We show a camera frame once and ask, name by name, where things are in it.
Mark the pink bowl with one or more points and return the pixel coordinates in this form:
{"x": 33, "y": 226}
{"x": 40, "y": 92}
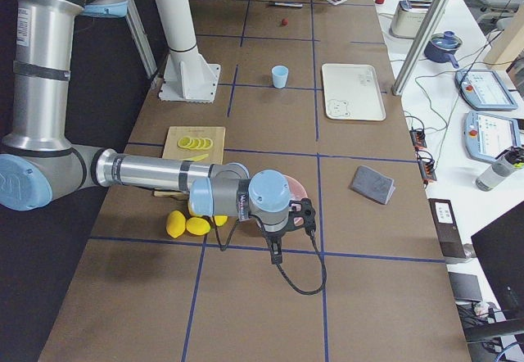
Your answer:
{"x": 297, "y": 191}

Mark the aluminium frame post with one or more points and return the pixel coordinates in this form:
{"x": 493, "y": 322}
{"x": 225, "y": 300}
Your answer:
{"x": 426, "y": 30}

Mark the cream bear serving tray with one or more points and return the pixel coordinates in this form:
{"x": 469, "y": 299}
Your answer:
{"x": 352, "y": 92}

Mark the yellow lemon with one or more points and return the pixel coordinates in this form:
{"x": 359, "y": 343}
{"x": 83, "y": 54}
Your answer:
{"x": 220, "y": 220}
{"x": 197, "y": 226}
{"x": 175, "y": 224}

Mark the upper teach pendant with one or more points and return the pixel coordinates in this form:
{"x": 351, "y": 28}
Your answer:
{"x": 484, "y": 90}

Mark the striped muddler stick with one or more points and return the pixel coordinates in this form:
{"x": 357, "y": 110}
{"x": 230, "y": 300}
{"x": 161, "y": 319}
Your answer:
{"x": 296, "y": 5}

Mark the lower teach pendant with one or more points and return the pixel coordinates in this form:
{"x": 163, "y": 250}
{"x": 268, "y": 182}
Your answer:
{"x": 487, "y": 135}

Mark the black monitor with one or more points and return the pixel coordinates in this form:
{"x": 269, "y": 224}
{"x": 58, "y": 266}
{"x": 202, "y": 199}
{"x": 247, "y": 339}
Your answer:
{"x": 499, "y": 249}

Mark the teach pendant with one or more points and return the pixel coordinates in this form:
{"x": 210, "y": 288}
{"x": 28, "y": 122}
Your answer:
{"x": 487, "y": 135}
{"x": 484, "y": 90}

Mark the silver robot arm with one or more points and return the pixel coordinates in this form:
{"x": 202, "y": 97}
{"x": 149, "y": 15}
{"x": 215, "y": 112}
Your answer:
{"x": 39, "y": 164}

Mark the grey folded cloth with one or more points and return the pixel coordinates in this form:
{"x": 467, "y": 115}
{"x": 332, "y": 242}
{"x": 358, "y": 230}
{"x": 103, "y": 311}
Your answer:
{"x": 372, "y": 184}

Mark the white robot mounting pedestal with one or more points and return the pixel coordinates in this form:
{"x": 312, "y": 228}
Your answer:
{"x": 187, "y": 77}

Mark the light blue plastic cup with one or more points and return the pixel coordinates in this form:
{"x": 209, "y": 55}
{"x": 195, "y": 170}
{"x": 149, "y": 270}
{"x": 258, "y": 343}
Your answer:
{"x": 279, "y": 76}

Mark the yellow lemon right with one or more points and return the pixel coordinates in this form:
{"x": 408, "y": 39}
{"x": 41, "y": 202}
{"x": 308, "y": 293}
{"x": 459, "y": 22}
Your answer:
{"x": 220, "y": 220}

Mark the lemon slices row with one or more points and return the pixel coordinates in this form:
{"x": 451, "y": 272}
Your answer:
{"x": 195, "y": 143}

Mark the yellow lemon far left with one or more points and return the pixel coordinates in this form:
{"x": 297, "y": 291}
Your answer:
{"x": 175, "y": 224}

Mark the yellow lemon middle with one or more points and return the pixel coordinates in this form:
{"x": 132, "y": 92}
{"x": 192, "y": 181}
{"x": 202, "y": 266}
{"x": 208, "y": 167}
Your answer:
{"x": 197, "y": 226}

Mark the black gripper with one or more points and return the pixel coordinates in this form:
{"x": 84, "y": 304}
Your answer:
{"x": 273, "y": 236}

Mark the black box with label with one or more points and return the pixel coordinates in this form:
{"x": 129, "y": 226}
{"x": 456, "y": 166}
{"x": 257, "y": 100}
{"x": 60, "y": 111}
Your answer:
{"x": 453, "y": 249}

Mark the yellow plastic knife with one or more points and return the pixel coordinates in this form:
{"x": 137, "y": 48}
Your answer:
{"x": 197, "y": 158}

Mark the wooden cutting board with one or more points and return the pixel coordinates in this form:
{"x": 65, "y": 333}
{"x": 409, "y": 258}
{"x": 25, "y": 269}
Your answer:
{"x": 172, "y": 152}

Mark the cream toaster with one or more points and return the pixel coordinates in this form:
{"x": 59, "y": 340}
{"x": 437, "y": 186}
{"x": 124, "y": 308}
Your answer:
{"x": 408, "y": 18}

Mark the clear water bottle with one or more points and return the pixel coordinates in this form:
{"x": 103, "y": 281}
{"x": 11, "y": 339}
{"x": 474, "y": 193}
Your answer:
{"x": 506, "y": 163}

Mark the blue pot with lid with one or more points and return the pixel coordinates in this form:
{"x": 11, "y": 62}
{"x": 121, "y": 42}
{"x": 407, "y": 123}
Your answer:
{"x": 442, "y": 47}

